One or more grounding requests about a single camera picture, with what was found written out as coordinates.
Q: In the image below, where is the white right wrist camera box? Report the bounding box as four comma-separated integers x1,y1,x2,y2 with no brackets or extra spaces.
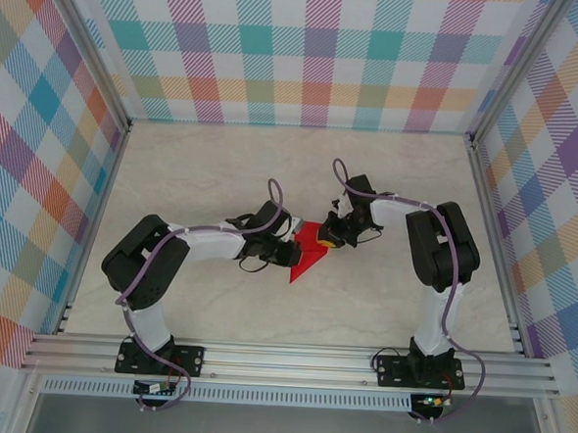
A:
330,192,355,219

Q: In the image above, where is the perforated grey cable tray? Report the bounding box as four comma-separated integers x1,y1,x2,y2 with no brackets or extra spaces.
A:
42,372,414,415

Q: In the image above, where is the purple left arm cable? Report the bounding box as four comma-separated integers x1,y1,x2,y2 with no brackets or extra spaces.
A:
110,168,287,419

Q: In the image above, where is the aluminium frame post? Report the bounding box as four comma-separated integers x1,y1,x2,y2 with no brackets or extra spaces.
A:
28,0,141,134
464,0,578,156

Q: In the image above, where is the small circuit board green light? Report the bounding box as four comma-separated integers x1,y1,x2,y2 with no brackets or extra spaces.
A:
416,393,451,409

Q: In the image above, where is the aluminium table side rail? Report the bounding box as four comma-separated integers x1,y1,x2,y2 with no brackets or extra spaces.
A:
53,119,133,340
455,136,545,358

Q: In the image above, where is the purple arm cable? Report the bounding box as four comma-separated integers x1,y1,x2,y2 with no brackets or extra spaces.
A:
316,158,500,429
110,168,287,419

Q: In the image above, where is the long aluminium mounting rail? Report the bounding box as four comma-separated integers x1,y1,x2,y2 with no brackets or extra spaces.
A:
19,326,564,404

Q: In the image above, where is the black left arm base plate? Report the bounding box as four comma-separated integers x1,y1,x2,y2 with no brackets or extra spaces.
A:
115,341,206,379

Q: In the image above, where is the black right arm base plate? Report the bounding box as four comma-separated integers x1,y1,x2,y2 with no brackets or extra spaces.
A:
374,354,466,393

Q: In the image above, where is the small black circuit board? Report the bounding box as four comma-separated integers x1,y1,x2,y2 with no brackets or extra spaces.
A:
133,381,176,397

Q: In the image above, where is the red cloth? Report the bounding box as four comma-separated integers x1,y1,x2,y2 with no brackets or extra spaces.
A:
287,219,332,286

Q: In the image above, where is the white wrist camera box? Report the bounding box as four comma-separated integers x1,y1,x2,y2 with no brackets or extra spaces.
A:
330,192,355,219
279,216,304,243

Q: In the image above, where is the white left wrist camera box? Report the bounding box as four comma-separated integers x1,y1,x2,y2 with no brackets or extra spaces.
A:
279,216,304,243

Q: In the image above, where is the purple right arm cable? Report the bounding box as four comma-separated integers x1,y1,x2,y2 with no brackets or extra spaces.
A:
316,158,500,429

